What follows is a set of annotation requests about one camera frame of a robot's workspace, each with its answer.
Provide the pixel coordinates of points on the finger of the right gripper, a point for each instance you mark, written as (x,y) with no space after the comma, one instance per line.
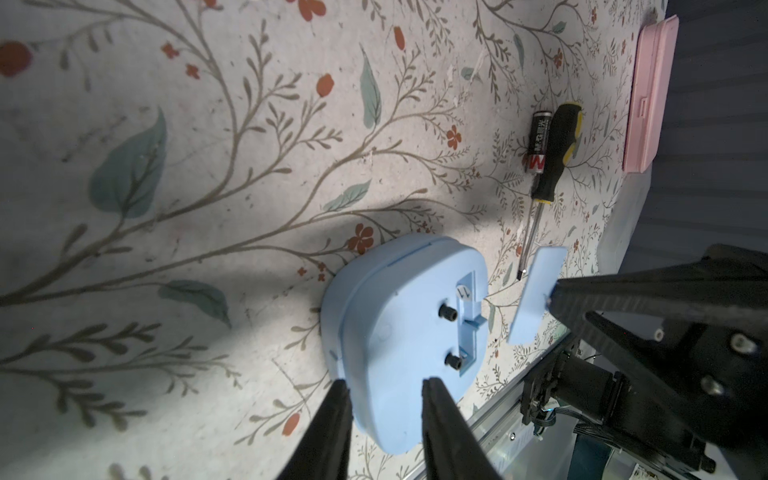
(693,336)

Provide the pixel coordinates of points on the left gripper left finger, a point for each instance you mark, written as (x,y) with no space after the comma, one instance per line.
(324,450)

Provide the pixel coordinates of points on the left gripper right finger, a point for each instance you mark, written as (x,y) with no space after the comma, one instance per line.
(450,449)

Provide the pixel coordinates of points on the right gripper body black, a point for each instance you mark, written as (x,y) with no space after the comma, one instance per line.
(618,402)

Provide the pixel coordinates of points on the light blue alarm clock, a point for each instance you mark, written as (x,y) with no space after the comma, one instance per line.
(405,311)

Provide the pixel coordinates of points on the light blue battery cover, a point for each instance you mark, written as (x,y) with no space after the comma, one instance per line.
(542,276)

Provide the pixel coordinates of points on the black yellow screwdriver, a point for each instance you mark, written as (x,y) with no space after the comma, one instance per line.
(564,130)

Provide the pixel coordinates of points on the black red AA battery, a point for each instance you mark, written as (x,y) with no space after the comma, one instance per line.
(537,141)

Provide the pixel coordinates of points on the pink rectangular case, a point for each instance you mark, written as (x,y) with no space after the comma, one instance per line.
(652,72)

